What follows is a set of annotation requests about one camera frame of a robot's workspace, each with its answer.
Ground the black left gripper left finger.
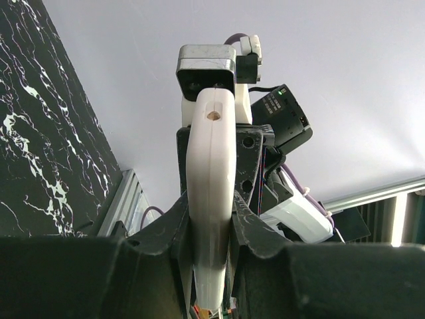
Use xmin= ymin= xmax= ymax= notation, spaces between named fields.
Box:
xmin=1 ymin=195 xmax=192 ymax=318

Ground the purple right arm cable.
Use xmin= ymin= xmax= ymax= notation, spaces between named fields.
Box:
xmin=222 ymin=33 xmax=333 ymax=220

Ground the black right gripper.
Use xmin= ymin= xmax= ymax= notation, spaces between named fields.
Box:
xmin=176 ymin=124 xmax=274 ymax=216

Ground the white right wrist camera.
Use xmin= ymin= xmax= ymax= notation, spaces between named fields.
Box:
xmin=175 ymin=35 xmax=263 ymax=126

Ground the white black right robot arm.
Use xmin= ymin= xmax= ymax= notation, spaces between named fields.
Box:
xmin=182 ymin=84 xmax=338 ymax=251

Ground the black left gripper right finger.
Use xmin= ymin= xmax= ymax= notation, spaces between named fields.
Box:
xmin=230 ymin=195 xmax=424 ymax=318

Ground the white red remote control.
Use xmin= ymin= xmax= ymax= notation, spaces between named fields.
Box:
xmin=186 ymin=88 xmax=236 ymax=310

